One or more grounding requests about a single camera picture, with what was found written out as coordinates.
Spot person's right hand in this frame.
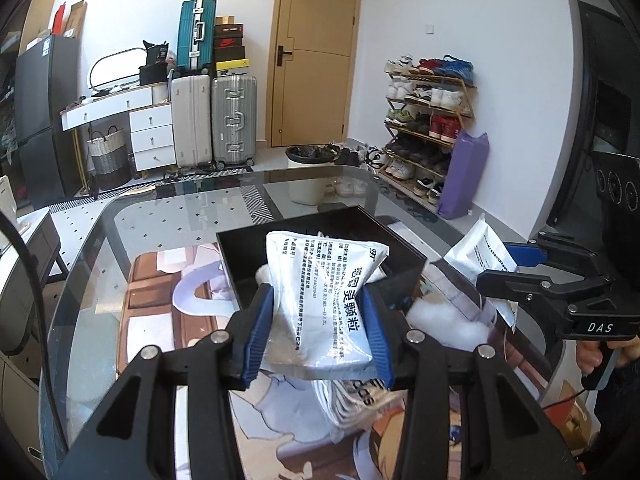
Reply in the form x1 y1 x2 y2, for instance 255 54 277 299
575 336 640 377

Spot teal suitcase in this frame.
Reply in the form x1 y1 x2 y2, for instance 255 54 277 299
176 0 218 73

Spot printed cartoon desk mat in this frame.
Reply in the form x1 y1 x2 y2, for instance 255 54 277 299
117 245 551 480

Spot black storage box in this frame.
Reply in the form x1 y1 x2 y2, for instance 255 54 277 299
139 64 168 86

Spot black paper bag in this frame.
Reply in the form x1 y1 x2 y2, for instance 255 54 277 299
142 40 168 66

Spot brown cardboard box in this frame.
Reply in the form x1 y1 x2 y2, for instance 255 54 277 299
65 0 87 40

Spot black cardboard box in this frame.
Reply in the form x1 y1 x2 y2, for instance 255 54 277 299
216 206 428 313

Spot woven basket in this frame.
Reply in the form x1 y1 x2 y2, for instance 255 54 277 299
87 127 132 191

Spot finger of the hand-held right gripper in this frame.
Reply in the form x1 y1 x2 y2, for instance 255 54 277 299
475 269 581 316
502 232 611 283

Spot white fluffy cloth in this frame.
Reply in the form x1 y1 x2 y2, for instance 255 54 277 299
406 300 496 352

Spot silver suitcase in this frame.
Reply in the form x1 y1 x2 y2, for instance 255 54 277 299
210 75 258 168

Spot white printed medicine packet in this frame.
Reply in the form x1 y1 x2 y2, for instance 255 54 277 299
444 212 521 328
260 230 391 380

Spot grey low cabinet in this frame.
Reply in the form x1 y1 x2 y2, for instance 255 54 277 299
0 207 63 356

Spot white dresser with drawers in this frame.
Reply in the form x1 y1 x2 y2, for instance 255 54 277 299
60 84 176 173

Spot black refrigerator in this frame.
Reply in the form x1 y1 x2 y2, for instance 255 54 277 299
12 35 83 201

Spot white suitcase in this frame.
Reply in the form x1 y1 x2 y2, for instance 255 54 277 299
171 74 213 170

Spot rows of assorted shoes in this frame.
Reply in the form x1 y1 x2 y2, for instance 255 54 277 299
383 55 475 203

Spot tan wooden door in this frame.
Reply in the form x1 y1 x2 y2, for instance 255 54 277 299
267 0 363 148

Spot white small appliance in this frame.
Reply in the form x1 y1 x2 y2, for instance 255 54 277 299
0 175 16 218

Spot person's right forearm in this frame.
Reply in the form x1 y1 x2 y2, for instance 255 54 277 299
590 367 640 480

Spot white rope bundle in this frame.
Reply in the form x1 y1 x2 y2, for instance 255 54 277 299
315 377 406 433

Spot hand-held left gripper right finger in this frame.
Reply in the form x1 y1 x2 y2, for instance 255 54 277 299
361 280 583 480

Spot purple bag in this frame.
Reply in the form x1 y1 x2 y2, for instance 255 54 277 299
437 130 490 220

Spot oval mirror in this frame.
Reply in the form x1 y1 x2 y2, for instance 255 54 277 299
89 46 146 92

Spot wooden shoe rack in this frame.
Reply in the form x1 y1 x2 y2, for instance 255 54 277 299
382 55 478 206

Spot tall black glass cabinet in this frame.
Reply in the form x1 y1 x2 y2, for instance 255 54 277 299
0 0 58 171

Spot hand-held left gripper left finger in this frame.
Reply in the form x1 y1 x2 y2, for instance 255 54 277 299
55 282 276 480

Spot loose sneakers pile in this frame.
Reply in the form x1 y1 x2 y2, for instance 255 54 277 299
325 142 388 197

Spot open cardboard carton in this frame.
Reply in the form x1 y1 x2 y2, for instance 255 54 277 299
552 380 596 453

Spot white trash bin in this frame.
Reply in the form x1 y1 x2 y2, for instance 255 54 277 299
286 145 336 206

